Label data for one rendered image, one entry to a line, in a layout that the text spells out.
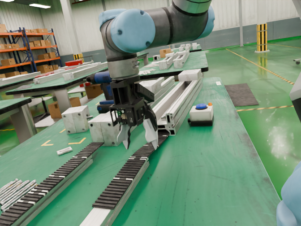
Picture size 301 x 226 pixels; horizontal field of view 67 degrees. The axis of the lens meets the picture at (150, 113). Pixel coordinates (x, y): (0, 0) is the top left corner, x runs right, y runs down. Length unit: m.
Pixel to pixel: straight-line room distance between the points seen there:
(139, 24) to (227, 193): 0.38
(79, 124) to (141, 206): 0.61
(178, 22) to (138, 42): 0.10
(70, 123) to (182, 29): 0.71
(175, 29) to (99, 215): 0.39
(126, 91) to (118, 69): 0.06
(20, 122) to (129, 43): 2.21
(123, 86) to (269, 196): 0.38
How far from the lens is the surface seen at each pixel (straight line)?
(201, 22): 0.51
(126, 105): 0.55
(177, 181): 0.58
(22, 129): 2.59
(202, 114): 0.86
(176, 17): 0.49
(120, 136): 0.63
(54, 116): 3.83
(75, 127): 1.06
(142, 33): 0.44
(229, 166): 0.63
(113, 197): 0.52
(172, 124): 0.83
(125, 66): 0.55
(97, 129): 0.83
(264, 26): 10.88
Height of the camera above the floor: 1.11
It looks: 17 degrees down
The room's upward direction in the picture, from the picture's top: 9 degrees counter-clockwise
